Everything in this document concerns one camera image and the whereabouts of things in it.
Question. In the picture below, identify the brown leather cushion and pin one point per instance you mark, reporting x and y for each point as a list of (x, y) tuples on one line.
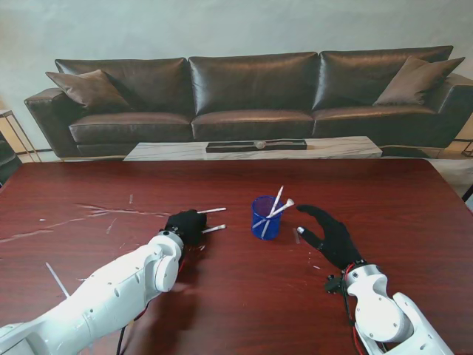
[(88, 90), (417, 81)]

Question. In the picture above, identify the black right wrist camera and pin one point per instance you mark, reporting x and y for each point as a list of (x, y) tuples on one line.
[(333, 285)]

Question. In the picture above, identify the blue mesh holder cup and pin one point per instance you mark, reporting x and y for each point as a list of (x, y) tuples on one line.
[(274, 225)]

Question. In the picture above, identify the white marble coffee table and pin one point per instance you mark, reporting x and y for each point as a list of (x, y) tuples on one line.
[(166, 151)]

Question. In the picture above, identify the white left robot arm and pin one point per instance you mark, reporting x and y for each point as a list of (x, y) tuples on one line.
[(111, 299)]

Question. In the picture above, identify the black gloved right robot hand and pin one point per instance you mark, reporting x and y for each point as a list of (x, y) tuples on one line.
[(338, 244)]

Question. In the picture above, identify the dark leather sofa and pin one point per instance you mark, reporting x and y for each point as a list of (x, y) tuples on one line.
[(251, 122)]

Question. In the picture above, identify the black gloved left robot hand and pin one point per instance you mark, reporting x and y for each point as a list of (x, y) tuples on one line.
[(186, 225)]

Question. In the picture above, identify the black decorative tray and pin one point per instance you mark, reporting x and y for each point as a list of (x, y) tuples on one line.
[(229, 148)]

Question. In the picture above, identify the dark armchair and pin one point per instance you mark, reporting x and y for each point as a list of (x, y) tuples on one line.
[(7, 159)]

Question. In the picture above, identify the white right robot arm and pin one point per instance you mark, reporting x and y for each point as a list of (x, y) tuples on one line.
[(373, 307)]

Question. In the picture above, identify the dark frame side table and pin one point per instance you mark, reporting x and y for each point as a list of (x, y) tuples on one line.
[(467, 149)]

